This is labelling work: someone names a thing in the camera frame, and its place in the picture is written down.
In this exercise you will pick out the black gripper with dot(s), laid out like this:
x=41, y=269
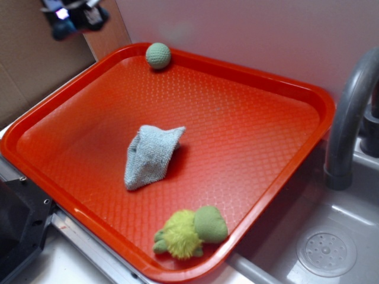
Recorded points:
x=85, y=15

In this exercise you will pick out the dark plastic pickle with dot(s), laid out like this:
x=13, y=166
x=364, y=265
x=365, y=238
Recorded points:
x=63, y=29

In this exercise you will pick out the wooden board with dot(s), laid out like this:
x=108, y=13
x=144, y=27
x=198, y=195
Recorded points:
x=112, y=36

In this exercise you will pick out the brown cardboard panel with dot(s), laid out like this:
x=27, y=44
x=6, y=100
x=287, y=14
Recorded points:
x=33, y=65

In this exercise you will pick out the green knitted ball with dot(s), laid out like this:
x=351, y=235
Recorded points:
x=158, y=56

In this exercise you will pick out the light blue cloth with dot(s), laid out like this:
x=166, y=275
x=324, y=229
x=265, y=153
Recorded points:
x=149, y=155

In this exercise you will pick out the red plastic tray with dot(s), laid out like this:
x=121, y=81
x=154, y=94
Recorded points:
x=247, y=132

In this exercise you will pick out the green plush turtle toy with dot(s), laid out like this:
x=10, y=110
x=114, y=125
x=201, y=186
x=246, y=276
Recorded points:
x=185, y=232

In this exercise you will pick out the grey faucet spout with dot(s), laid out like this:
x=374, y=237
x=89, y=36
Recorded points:
x=356, y=114

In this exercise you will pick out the grey toy sink basin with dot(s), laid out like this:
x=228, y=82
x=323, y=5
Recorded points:
x=267, y=253

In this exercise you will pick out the sink drain strainer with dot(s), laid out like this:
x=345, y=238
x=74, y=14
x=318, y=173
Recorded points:
x=326, y=251

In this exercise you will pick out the black metal bracket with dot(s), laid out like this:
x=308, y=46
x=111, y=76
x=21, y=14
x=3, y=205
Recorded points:
x=25, y=216

